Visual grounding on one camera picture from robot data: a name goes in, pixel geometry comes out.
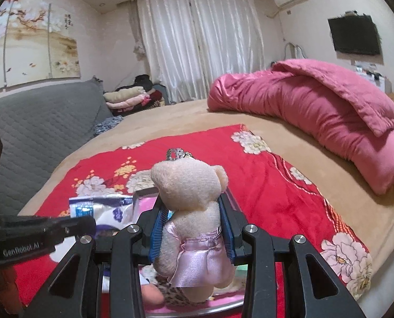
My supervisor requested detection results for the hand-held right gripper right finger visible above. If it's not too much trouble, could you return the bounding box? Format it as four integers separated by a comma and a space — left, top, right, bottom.
218, 190, 366, 318

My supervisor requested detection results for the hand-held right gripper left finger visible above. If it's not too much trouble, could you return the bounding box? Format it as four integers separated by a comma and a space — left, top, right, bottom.
21, 194, 171, 318

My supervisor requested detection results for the pink makeup sponge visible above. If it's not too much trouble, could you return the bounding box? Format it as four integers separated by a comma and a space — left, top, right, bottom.
140, 283, 166, 305

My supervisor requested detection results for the white curtain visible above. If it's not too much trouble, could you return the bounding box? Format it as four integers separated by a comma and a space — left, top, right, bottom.
135, 0, 267, 104

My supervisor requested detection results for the grey quilted headboard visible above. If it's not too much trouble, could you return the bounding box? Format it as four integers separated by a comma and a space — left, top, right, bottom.
0, 78, 114, 217

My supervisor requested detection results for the pink quilt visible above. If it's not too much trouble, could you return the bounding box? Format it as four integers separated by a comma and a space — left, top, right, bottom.
207, 59, 394, 196

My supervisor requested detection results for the blue patterned cloth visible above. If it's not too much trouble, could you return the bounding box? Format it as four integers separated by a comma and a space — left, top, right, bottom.
94, 116, 125, 136

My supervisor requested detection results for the black wall television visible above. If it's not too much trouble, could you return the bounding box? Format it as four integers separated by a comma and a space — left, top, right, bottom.
327, 15, 382, 56

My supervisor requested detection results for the stack of folded clothes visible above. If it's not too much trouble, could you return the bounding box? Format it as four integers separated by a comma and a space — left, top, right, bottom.
103, 86, 166, 117

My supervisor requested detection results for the teddy bear with pink dress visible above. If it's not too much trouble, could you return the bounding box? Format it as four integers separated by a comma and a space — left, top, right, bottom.
149, 147, 237, 303

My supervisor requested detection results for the floral wall painting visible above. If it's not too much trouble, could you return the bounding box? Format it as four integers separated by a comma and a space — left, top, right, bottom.
0, 0, 82, 94

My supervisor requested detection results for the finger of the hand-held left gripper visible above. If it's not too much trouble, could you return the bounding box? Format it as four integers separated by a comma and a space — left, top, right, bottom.
0, 216, 97, 244

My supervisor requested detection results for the blue and white packet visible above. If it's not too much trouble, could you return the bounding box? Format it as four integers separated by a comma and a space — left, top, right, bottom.
68, 195, 134, 229

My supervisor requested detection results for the leopard print scrunchie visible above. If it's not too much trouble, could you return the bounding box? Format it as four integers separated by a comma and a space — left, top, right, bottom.
155, 276, 247, 307

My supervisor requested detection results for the black garment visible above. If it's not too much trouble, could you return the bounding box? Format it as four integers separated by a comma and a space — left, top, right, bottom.
134, 74, 154, 88

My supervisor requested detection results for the red floral blanket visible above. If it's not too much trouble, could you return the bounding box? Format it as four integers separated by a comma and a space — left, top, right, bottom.
13, 123, 373, 307

